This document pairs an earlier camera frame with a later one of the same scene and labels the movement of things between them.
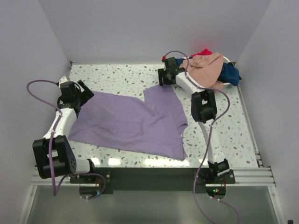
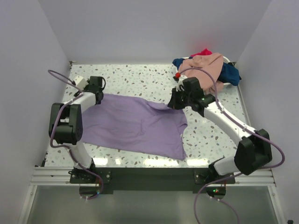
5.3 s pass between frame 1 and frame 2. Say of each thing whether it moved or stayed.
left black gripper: moved
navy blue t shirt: stayed
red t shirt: stayed
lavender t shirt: moved
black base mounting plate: stayed
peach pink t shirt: stayed
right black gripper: moved
